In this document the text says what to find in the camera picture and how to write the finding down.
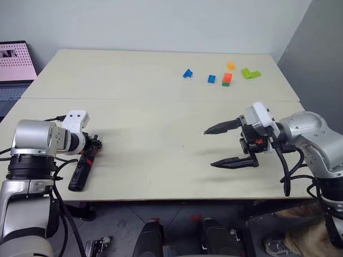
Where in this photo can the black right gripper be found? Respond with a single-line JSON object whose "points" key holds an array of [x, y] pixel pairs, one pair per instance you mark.
{"points": [[253, 142]]}

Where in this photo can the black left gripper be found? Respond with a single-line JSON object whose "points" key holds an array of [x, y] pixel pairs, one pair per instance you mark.
{"points": [[88, 143]]}

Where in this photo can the black red electric screwdriver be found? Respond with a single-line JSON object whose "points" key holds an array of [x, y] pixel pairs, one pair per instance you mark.
{"points": [[79, 174]]}

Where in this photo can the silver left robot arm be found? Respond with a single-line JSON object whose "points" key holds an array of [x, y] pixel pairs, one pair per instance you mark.
{"points": [[29, 136]]}

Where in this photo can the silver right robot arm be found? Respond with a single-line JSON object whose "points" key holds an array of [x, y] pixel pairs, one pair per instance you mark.
{"points": [[308, 128]]}

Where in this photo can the orange and green toy block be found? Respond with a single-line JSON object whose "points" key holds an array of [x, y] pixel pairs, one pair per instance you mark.
{"points": [[227, 79]]}

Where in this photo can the blue toy block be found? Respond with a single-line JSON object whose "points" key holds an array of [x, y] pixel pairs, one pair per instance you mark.
{"points": [[211, 79], [188, 73]]}

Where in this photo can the green L-shaped toy block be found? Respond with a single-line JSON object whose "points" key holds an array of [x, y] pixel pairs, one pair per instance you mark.
{"points": [[249, 73]]}

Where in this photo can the dark rounded shape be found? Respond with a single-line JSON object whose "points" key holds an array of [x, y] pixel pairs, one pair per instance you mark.
{"points": [[218, 238], [148, 239]]}

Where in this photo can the metal caster wheel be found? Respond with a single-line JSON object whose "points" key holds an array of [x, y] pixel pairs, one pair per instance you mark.
{"points": [[97, 245]]}

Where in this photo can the grey sneaker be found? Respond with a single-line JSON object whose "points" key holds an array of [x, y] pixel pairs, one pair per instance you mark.
{"points": [[277, 247]]}

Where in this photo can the laptop with pink screen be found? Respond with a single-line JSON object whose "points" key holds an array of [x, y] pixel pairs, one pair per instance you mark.
{"points": [[14, 64]]}

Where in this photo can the tan trouser leg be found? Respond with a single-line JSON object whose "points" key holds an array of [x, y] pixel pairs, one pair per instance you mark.
{"points": [[305, 235]]}

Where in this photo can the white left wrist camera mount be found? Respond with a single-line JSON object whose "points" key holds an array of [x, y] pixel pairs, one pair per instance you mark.
{"points": [[76, 119]]}

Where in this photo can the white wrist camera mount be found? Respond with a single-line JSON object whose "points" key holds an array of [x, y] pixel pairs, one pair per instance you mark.
{"points": [[261, 113], [76, 119]]}

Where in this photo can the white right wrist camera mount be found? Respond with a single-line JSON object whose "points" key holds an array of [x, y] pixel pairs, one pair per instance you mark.
{"points": [[261, 113]]}

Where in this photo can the black table frame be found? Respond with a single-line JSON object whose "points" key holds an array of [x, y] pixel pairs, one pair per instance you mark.
{"points": [[80, 211]]}

